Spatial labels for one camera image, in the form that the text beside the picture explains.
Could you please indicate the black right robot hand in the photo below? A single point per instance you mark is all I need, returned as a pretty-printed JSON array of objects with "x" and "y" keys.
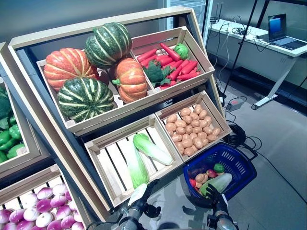
[{"x": 218, "y": 203}]

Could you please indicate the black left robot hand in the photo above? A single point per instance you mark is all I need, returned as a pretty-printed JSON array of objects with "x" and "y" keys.
[{"x": 144, "y": 206}]

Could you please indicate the napa cabbage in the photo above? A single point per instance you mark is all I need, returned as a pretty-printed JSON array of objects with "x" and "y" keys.
[
  {"x": 218, "y": 182},
  {"x": 138, "y": 167},
  {"x": 138, "y": 194},
  {"x": 151, "y": 148}
]

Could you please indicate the blue plastic shopping basket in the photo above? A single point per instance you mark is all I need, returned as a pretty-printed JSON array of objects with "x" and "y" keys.
[{"x": 239, "y": 167}]

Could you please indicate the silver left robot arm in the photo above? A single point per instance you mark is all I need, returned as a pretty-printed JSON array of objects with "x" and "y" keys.
[{"x": 130, "y": 222}]

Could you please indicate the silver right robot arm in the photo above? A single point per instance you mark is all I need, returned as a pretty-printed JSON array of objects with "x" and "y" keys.
[{"x": 225, "y": 224}]

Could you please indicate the brown potato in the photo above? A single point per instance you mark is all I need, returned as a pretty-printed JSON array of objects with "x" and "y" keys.
[
  {"x": 185, "y": 136},
  {"x": 203, "y": 123},
  {"x": 189, "y": 129},
  {"x": 180, "y": 130},
  {"x": 202, "y": 135},
  {"x": 198, "y": 185},
  {"x": 197, "y": 142},
  {"x": 197, "y": 129},
  {"x": 211, "y": 137},
  {"x": 208, "y": 120},
  {"x": 197, "y": 109},
  {"x": 176, "y": 138},
  {"x": 180, "y": 123},
  {"x": 169, "y": 133},
  {"x": 180, "y": 147},
  {"x": 195, "y": 123},
  {"x": 207, "y": 130},
  {"x": 194, "y": 148},
  {"x": 172, "y": 118},
  {"x": 216, "y": 131},
  {"x": 205, "y": 142},
  {"x": 203, "y": 114},
  {"x": 170, "y": 126},
  {"x": 193, "y": 116},
  {"x": 193, "y": 136},
  {"x": 189, "y": 151},
  {"x": 187, "y": 143},
  {"x": 185, "y": 111},
  {"x": 187, "y": 119},
  {"x": 201, "y": 178}
]

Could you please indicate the red apple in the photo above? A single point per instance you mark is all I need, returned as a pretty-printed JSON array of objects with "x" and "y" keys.
[{"x": 211, "y": 173}]

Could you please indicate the red pepper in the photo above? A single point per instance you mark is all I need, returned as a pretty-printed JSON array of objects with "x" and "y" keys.
[{"x": 192, "y": 183}]

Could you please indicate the wooden slatted cabbage crate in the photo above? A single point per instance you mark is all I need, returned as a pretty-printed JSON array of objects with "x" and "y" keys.
[{"x": 108, "y": 158}]

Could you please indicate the purple white turnip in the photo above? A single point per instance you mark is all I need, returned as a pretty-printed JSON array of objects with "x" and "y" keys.
[
  {"x": 44, "y": 193},
  {"x": 44, "y": 219},
  {"x": 43, "y": 205},
  {"x": 16, "y": 215},
  {"x": 37, "y": 228},
  {"x": 58, "y": 200},
  {"x": 68, "y": 195},
  {"x": 67, "y": 221},
  {"x": 24, "y": 225},
  {"x": 31, "y": 214},
  {"x": 4, "y": 215},
  {"x": 9, "y": 226},
  {"x": 78, "y": 226},
  {"x": 62, "y": 211},
  {"x": 54, "y": 225},
  {"x": 58, "y": 189},
  {"x": 78, "y": 216},
  {"x": 28, "y": 200},
  {"x": 72, "y": 205}
]

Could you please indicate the wooden potato crate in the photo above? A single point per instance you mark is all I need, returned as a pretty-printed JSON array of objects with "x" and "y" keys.
[{"x": 216, "y": 112}]

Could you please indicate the wooden pumpkin crate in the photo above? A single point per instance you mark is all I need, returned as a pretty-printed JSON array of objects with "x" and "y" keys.
[{"x": 96, "y": 119}]

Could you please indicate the wooden slatted turnip crate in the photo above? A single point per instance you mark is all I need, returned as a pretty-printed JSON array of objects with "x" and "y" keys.
[{"x": 31, "y": 179}]

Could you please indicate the wood framed side display shelf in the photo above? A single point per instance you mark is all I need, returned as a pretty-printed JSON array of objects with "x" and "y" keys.
[{"x": 36, "y": 154}]

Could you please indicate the wooden pepper crate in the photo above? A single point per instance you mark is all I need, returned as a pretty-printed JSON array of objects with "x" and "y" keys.
[{"x": 33, "y": 153}]

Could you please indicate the green striped pumpkin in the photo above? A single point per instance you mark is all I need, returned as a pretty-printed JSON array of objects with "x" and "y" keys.
[
  {"x": 84, "y": 98},
  {"x": 108, "y": 45}
]

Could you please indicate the wooden carrot crate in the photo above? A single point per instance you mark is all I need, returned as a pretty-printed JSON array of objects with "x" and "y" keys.
[{"x": 184, "y": 83}]

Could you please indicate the red carrot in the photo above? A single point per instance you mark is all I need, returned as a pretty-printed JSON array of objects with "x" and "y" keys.
[
  {"x": 170, "y": 52},
  {"x": 178, "y": 70},
  {"x": 188, "y": 76},
  {"x": 189, "y": 67},
  {"x": 146, "y": 55},
  {"x": 166, "y": 61},
  {"x": 147, "y": 61},
  {"x": 163, "y": 57},
  {"x": 171, "y": 65},
  {"x": 171, "y": 83}
]

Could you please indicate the small orange pumpkin green stem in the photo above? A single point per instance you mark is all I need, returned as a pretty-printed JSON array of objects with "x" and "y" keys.
[{"x": 132, "y": 79}]

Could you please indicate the dark green broccoli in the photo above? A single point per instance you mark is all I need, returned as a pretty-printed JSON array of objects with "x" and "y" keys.
[
  {"x": 153, "y": 72},
  {"x": 4, "y": 107}
]

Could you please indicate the white desk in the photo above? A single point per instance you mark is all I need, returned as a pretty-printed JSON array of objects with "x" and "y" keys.
[{"x": 263, "y": 55}]

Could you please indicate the large orange striped pumpkin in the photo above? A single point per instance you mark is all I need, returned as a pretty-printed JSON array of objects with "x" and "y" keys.
[{"x": 64, "y": 64}]

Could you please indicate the black stand pole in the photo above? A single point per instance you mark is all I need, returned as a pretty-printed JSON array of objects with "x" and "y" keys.
[{"x": 242, "y": 40}]

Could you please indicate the black router with antennas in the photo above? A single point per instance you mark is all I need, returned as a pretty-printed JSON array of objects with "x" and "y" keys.
[{"x": 213, "y": 21}]

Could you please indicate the open grey laptop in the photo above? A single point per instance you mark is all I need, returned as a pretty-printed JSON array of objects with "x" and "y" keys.
[{"x": 278, "y": 26}]

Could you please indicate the wood framed dark display shelf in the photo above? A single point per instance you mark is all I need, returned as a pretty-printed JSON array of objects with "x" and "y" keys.
[{"x": 72, "y": 26}]

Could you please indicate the glass door cabinet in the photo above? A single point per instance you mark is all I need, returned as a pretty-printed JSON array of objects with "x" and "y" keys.
[{"x": 189, "y": 7}]

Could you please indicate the grey power strip red switch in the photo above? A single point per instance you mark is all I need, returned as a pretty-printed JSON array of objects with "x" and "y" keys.
[{"x": 234, "y": 105}]

